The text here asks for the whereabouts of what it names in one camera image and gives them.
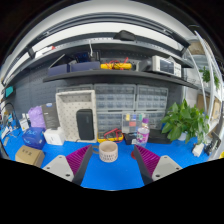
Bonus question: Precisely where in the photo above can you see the purple plastic bag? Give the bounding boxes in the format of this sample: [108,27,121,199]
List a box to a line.
[28,106,45,128]

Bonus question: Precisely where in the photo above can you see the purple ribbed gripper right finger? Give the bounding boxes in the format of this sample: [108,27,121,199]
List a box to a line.
[133,145,182,185]

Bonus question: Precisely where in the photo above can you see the small white bottle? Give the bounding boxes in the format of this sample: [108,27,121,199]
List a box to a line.
[19,113,30,131]

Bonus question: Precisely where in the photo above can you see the black speaker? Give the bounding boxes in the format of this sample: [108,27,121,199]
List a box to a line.
[76,109,94,140]

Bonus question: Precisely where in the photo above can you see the blue tissue box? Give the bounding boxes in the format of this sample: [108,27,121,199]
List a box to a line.
[22,127,46,149]

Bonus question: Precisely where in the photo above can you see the white metal rack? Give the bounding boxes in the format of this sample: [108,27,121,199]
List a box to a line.
[183,30,224,148]

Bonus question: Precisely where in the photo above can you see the grey drawer organizer cabinet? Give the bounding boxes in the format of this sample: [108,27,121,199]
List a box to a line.
[56,84,168,132]

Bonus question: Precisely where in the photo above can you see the cardboard box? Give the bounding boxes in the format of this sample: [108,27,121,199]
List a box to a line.
[15,145,45,167]

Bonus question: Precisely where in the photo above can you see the white small box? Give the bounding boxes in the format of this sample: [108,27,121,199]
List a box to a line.
[44,127,65,146]

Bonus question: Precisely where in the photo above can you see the white pegboard tray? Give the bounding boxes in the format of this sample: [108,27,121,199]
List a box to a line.
[56,90,97,143]

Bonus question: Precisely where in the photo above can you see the yellow tool on shelf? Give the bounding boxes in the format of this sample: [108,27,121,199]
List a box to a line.
[100,57,132,70]

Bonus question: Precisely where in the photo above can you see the dark shelf board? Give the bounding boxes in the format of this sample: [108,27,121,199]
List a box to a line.
[43,69,198,90]

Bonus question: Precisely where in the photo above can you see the beige patterned mug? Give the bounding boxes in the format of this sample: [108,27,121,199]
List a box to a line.
[93,141,118,163]

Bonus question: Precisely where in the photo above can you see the plastic water bottle pink label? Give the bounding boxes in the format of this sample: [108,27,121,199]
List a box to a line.
[136,118,150,147]

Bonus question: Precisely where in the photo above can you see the yellow multimeter with leads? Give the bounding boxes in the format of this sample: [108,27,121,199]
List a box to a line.
[97,128,124,143]

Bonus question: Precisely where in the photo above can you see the clear box colourful parts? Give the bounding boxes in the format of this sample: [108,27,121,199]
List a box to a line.
[122,112,144,133]

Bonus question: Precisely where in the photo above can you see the green potted plant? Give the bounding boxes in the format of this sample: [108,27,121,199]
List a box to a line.
[161,100,209,144]

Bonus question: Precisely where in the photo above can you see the dark grey product box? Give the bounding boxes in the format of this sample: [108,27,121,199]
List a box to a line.
[41,103,60,129]

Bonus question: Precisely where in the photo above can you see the white oscilloscope instrument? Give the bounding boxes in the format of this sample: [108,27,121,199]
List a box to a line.
[152,55,181,77]

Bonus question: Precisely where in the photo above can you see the black flat box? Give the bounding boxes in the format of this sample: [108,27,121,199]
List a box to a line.
[148,129,171,144]

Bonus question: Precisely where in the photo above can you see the blue boxes on shelf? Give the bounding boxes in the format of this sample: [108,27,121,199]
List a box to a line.
[48,61,100,77]

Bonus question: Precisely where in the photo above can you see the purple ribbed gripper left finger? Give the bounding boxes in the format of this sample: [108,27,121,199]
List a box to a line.
[44,145,93,185]

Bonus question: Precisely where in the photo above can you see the blue mat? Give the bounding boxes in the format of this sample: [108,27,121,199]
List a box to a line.
[0,128,212,192]

